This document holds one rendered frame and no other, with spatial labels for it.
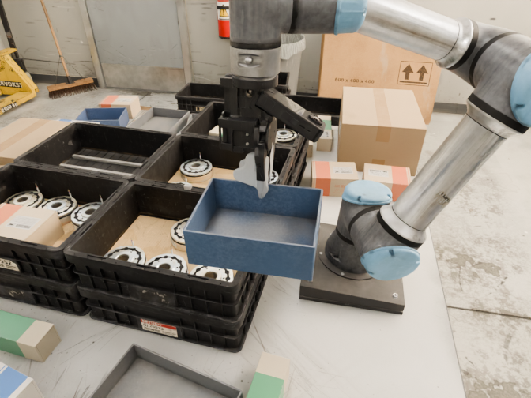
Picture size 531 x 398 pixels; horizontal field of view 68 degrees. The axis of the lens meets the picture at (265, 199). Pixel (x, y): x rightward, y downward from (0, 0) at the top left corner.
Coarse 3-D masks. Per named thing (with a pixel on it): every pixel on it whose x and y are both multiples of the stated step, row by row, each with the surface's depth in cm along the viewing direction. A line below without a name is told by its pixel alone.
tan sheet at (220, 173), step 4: (216, 168) 133; (220, 168) 133; (176, 172) 131; (216, 172) 131; (220, 172) 131; (224, 172) 131; (228, 172) 131; (232, 172) 131; (176, 176) 129; (180, 176) 129; (212, 176) 129; (216, 176) 129; (220, 176) 129; (224, 176) 129; (228, 176) 129; (232, 176) 129; (172, 180) 127; (176, 180) 127; (180, 180) 127; (208, 180) 127; (192, 184) 125; (196, 184) 125; (200, 184) 125; (204, 184) 125
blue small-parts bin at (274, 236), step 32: (224, 192) 72; (256, 192) 71; (288, 192) 70; (320, 192) 68; (192, 224) 63; (224, 224) 71; (256, 224) 71; (288, 224) 71; (192, 256) 62; (224, 256) 61; (256, 256) 60; (288, 256) 58
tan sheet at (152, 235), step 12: (144, 216) 112; (132, 228) 107; (144, 228) 107; (156, 228) 107; (168, 228) 107; (120, 240) 103; (144, 240) 103; (156, 240) 103; (168, 240) 103; (144, 252) 100; (156, 252) 100; (168, 252) 100; (180, 252) 100
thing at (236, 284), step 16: (192, 192) 104; (80, 240) 89; (80, 256) 84; (96, 256) 84; (128, 272) 83; (144, 272) 81; (160, 272) 80; (176, 272) 80; (240, 272) 80; (208, 288) 79; (224, 288) 78; (240, 288) 80
